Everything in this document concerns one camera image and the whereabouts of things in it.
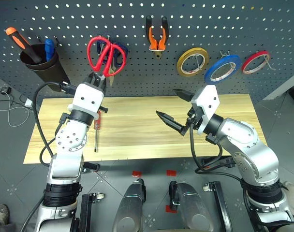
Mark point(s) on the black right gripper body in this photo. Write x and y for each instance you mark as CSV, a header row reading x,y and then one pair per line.
x,y
195,118

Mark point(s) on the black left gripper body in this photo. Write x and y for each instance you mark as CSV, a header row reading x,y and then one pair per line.
x,y
93,83

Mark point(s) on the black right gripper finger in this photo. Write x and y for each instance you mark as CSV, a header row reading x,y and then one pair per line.
x,y
183,95
171,122

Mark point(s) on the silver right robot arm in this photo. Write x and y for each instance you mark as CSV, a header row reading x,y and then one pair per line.
x,y
253,157

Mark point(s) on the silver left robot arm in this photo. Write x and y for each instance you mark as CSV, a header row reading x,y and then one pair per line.
x,y
69,140

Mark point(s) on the yellow tape roll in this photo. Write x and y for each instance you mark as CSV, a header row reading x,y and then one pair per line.
x,y
181,63

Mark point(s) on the metal pegboard hook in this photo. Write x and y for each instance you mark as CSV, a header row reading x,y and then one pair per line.
x,y
225,55
197,61
269,64

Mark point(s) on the blue tape roll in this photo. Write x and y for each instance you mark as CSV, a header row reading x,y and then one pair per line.
x,y
211,71

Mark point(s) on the dark grey perforated pegboard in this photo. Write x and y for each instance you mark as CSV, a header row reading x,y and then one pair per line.
x,y
147,79

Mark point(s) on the red tape roll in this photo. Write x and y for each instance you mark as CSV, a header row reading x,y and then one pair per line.
x,y
246,63

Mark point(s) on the black tool cup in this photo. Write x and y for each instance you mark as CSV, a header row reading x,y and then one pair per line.
x,y
50,70

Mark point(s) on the white power adapter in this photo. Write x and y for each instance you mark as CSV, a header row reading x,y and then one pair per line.
x,y
29,103

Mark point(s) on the black power adapter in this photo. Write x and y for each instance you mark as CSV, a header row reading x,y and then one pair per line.
x,y
6,90

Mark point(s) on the silver right robot leg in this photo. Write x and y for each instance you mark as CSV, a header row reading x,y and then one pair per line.
x,y
193,207

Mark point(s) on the silver robot leg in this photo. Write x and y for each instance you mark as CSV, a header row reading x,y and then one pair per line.
x,y
193,207
127,207

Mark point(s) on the silver left robot leg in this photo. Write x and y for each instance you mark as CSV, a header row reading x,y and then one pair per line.
x,y
127,207

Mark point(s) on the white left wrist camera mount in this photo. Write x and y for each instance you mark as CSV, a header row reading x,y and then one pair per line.
x,y
87,96

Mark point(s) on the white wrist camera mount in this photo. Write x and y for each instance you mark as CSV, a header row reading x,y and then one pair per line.
x,y
206,101
87,96

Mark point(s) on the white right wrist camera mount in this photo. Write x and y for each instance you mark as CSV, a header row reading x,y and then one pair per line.
x,y
206,101

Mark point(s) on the white pliers holder bracket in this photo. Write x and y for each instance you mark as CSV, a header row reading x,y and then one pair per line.
x,y
157,49

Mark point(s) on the black frame bar with caster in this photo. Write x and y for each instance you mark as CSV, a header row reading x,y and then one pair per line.
x,y
220,200
85,212

